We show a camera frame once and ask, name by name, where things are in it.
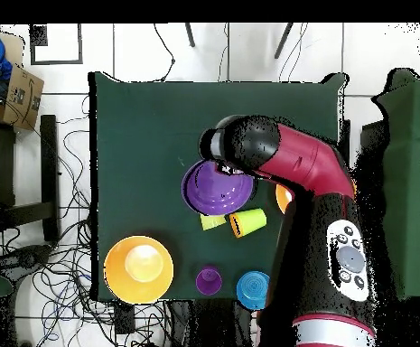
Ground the black floor cable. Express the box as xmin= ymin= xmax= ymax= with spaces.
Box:
xmin=154 ymin=23 xmax=176 ymax=82

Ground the green cup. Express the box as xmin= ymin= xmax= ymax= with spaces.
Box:
xmin=236 ymin=208 xmax=268 ymax=238

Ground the large orange bowl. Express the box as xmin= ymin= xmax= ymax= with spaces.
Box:
xmin=275 ymin=183 xmax=294 ymax=215
xmin=103 ymin=235 xmax=175 ymax=305

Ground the purple bowl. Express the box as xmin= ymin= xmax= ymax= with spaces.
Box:
xmin=181 ymin=159 xmax=256 ymax=217

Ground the black power brick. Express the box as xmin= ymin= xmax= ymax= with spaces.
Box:
xmin=113 ymin=299 xmax=135 ymax=335

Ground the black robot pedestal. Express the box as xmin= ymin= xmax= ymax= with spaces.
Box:
xmin=167 ymin=299 xmax=261 ymax=347

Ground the black bench stand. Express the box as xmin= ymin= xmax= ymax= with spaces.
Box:
xmin=0 ymin=114 xmax=61 ymax=243

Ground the yellow cup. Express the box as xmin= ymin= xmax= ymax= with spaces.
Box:
xmin=199 ymin=212 xmax=228 ymax=231

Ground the black square frame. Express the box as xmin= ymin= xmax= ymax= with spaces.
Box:
xmin=28 ymin=23 xmax=84 ymax=66

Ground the cardboard box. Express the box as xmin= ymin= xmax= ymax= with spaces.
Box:
xmin=0 ymin=66 xmax=45 ymax=132

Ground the dark green tablecloth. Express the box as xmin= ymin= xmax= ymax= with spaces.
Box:
xmin=88 ymin=70 xmax=350 ymax=303

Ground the translucent blue bowl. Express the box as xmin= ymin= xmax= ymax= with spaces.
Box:
xmin=235 ymin=270 xmax=271 ymax=312

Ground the tangle of floor cables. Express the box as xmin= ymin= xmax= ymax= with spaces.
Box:
xmin=0 ymin=95 xmax=171 ymax=347

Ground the orange cup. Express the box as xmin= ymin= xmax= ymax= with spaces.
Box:
xmin=229 ymin=212 xmax=246 ymax=239

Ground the black monitor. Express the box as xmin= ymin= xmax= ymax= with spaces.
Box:
xmin=359 ymin=119 xmax=389 ymax=164

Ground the black tripod leg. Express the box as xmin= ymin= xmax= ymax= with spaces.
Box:
xmin=184 ymin=23 xmax=196 ymax=48
xmin=274 ymin=23 xmax=294 ymax=60

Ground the purple cup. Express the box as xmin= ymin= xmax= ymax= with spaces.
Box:
xmin=195 ymin=264 xmax=223 ymax=296

